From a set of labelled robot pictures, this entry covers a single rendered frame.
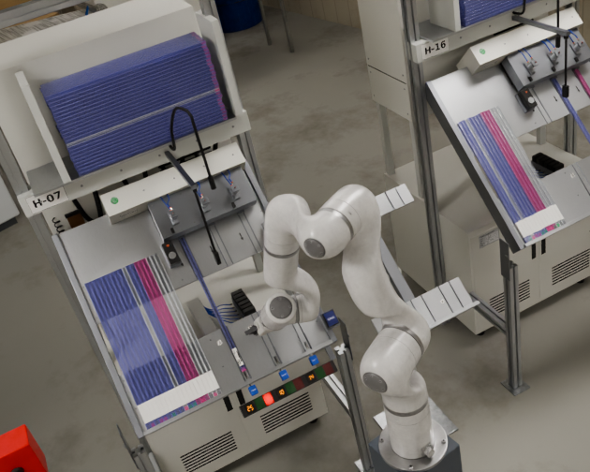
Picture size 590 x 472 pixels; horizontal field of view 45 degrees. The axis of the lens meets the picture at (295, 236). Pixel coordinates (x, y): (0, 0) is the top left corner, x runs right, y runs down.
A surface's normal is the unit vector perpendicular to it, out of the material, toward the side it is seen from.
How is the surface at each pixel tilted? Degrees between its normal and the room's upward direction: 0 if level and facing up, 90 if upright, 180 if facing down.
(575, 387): 0
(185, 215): 43
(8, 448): 0
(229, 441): 90
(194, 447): 90
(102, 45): 90
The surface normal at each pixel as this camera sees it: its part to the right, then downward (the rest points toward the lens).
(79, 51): 0.42, 0.44
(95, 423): -0.20, -0.81
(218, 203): 0.14, -0.29
